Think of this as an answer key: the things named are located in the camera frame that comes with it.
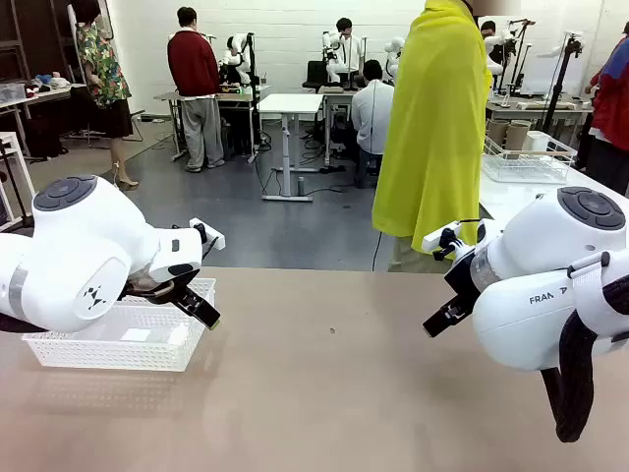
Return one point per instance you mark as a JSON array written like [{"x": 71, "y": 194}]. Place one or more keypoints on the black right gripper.
[{"x": 464, "y": 275}]

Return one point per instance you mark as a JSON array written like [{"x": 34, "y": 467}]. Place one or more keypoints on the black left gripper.
[{"x": 179, "y": 273}]

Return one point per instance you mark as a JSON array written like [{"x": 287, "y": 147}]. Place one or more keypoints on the white perforated plastic basket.
[{"x": 123, "y": 354}]

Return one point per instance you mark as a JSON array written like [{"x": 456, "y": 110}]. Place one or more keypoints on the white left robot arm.
[{"x": 74, "y": 236}]

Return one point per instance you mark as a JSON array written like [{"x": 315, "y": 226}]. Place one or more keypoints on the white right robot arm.
[{"x": 540, "y": 236}]

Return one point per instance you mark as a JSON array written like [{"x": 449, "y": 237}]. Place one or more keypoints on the white side table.
[{"x": 511, "y": 196}]

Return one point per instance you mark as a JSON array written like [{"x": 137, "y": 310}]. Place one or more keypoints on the grey bottle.
[{"x": 301, "y": 187}]

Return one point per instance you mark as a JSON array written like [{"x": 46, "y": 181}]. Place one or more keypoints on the person in yellow cape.
[{"x": 432, "y": 123}]

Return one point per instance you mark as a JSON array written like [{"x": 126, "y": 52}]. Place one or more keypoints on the grey workbench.
[{"x": 236, "y": 94}]

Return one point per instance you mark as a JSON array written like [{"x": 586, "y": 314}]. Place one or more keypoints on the person in white shirt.
[{"x": 371, "y": 113}]

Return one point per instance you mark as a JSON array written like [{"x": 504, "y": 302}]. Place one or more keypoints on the black tripod stand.
[{"x": 12, "y": 187}]

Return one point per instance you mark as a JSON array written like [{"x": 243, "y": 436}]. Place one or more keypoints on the white standing desk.
[{"x": 290, "y": 103}]

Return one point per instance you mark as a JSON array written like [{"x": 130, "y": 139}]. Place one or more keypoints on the man in red sweater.
[{"x": 191, "y": 64}]

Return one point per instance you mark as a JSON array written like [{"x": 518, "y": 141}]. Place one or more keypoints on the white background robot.
[
  {"x": 331, "y": 59},
  {"x": 393, "y": 54},
  {"x": 238, "y": 54}
]

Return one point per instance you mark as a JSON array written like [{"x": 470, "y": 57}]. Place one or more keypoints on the black office chair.
[{"x": 314, "y": 74}]

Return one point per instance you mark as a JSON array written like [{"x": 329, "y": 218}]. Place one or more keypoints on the woman in floral shirt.
[{"x": 100, "y": 64}]

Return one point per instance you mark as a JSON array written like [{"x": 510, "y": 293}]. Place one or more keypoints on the person in red jacket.
[{"x": 614, "y": 98}]

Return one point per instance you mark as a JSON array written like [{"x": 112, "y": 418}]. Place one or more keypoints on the dark-haired person at workstation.
[{"x": 346, "y": 49}]

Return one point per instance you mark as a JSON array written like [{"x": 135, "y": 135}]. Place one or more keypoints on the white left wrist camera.
[{"x": 211, "y": 236}]

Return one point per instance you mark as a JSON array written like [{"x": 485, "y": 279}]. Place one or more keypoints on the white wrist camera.
[
  {"x": 211, "y": 236},
  {"x": 440, "y": 238}
]

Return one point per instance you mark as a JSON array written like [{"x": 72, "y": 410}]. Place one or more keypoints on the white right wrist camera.
[{"x": 440, "y": 238}]

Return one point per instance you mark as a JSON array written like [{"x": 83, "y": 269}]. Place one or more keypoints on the white shelf frame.
[{"x": 22, "y": 167}]

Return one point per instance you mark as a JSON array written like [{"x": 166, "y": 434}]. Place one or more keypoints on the black camera stand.
[{"x": 565, "y": 74}]

